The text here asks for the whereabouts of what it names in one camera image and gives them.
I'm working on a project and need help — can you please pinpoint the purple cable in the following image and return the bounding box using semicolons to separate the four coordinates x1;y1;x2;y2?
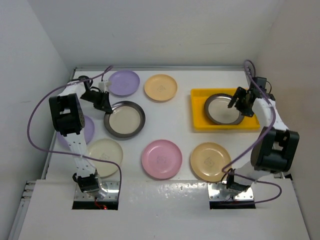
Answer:
26;65;123;198
220;59;283;207

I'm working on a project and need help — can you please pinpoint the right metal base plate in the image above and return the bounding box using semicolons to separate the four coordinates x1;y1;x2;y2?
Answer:
207;180;254;202

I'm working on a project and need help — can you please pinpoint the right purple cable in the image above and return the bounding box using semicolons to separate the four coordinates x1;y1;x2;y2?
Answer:
220;59;283;207

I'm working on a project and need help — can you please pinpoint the metal base plate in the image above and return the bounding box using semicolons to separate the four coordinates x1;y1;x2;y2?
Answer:
207;180;254;202
73;180;120;202

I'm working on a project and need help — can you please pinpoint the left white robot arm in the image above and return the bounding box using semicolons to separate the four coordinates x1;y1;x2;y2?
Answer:
48;75;113;196

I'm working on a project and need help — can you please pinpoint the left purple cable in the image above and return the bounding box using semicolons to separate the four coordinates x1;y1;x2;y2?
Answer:
26;65;123;198

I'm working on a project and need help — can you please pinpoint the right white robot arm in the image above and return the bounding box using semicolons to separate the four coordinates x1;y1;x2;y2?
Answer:
222;76;300;198

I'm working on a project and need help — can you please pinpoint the pink plate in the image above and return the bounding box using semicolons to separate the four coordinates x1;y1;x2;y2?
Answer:
141;139;183;180

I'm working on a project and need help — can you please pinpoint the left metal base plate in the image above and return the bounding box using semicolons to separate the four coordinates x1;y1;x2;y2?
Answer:
73;180;120;202

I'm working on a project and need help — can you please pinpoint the steel rimmed plate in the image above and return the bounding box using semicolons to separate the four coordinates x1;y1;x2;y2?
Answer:
204;93;245;125
103;100;146;139

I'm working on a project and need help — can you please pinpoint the light orange plate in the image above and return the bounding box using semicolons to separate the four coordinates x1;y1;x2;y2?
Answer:
144;74;178;102

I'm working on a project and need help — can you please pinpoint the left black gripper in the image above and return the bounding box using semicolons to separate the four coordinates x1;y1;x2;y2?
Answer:
80;90;114;113

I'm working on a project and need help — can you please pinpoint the cream plate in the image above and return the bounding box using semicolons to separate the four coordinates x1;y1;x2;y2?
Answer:
87;138;124;178

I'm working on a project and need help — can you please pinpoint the purple plate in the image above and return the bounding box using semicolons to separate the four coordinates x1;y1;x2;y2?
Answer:
108;70;140;97
57;115;95;150

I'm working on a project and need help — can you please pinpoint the yellow plastic bin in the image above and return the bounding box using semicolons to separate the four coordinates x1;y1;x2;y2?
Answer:
190;88;260;132

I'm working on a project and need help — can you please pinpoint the tan plate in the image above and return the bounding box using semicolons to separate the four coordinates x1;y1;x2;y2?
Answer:
190;142;231;183

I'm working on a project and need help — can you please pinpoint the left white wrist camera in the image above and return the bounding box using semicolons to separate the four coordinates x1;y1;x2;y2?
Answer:
98;80;111;91

